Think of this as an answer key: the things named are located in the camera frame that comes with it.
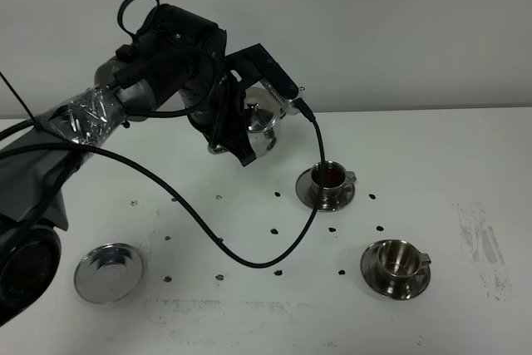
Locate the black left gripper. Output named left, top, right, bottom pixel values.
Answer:
left=207, top=72, right=256, bottom=166

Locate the stainless steel teapot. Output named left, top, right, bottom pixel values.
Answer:
left=207, top=86, right=288, bottom=159

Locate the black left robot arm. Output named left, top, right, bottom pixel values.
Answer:
left=1, top=4, right=256, bottom=322

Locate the far stainless steel saucer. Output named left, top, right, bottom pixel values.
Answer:
left=295, top=169, right=355, bottom=212

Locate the stainless steel saucer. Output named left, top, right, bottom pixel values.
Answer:
left=360, top=239, right=431, bottom=300
left=295, top=169, right=355, bottom=212

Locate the far stainless steel teacup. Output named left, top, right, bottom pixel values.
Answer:
left=310, top=160, right=357, bottom=197

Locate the stainless steel teacup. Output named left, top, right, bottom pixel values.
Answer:
left=377, top=239, right=431, bottom=282
left=310, top=160, right=357, bottom=197

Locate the steel teapot saucer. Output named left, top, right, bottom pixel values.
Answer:
left=73, top=243, right=145, bottom=304

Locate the near stainless steel saucer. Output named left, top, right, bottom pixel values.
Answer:
left=360, top=239, right=431, bottom=300

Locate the near stainless steel teacup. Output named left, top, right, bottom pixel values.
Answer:
left=377, top=239, right=431, bottom=282

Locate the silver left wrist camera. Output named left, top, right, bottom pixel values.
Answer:
left=226, top=43, right=307, bottom=116

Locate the black left camera cable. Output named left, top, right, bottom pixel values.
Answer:
left=0, top=0, right=325, bottom=268

